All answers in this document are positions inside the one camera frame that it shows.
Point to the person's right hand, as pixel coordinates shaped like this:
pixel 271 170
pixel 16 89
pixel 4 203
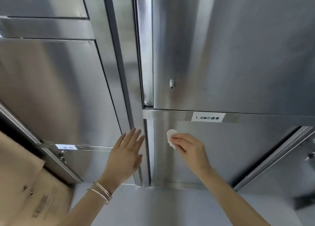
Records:
pixel 192 154

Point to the person's left hand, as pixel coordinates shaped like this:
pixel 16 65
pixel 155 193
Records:
pixel 121 159

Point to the person's left middle finger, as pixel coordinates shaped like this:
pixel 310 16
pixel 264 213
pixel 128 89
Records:
pixel 132 137

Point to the person's right thumb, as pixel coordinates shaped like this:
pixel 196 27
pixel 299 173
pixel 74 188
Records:
pixel 176 146

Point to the person's left thumb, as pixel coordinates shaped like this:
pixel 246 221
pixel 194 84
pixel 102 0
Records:
pixel 138 161

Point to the person's left little finger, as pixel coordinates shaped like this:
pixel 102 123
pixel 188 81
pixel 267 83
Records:
pixel 118 143

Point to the white round cotton pad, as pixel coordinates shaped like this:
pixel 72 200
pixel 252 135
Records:
pixel 170 136

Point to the person's right forearm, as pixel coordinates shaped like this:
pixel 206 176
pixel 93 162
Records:
pixel 233 198

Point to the person's left forearm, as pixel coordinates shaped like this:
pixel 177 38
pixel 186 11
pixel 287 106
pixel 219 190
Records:
pixel 86 206

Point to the large white printed label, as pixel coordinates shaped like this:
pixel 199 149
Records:
pixel 208 117

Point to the thin metal bangle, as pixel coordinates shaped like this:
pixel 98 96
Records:
pixel 98 195
pixel 104 189

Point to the small white label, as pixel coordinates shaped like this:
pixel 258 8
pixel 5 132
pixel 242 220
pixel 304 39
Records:
pixel 66 147

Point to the silver door lock knob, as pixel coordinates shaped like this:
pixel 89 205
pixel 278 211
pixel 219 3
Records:
pixel 61 155
pixel 171 83
pixel 311 156

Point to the brown cardboard box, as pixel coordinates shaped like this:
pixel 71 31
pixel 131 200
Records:
pixel 27 189

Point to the large steel cabinet door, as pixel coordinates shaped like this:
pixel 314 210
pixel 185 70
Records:
pixel 233 48

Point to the stainless steel cabinet frame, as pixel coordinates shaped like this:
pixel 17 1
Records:
pixel 123 61

